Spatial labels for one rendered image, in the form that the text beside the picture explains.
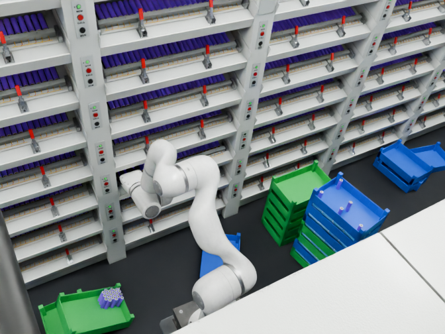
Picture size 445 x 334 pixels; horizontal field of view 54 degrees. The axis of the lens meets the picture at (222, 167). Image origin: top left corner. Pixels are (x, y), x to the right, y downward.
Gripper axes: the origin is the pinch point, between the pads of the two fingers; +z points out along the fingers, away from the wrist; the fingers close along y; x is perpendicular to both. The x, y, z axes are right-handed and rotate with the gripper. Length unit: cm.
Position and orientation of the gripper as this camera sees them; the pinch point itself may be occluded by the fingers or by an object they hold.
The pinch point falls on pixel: (126, 170)
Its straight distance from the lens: 203.4
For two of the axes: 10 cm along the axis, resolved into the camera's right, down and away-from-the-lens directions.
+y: -8.7, 2.9, -3.9
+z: -4.9, -5.3, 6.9
